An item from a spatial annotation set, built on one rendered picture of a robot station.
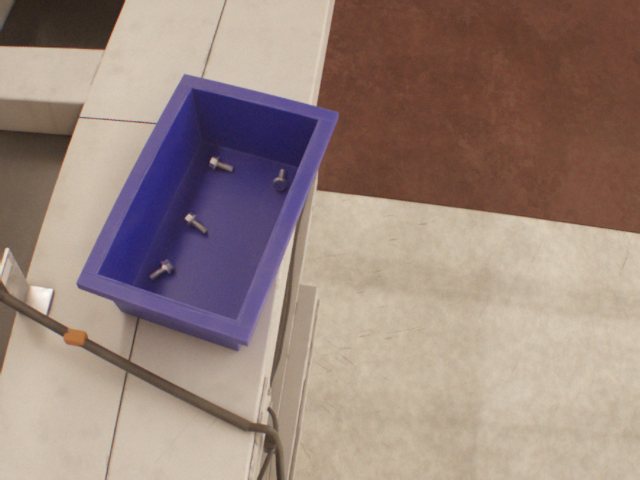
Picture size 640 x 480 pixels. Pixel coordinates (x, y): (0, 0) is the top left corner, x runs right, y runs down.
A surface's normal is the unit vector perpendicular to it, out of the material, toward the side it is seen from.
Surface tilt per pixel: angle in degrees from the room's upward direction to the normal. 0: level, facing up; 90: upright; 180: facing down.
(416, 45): 0
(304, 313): 0
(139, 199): 85
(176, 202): 0
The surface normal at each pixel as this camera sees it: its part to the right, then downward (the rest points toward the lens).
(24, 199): 0.01, -0.48
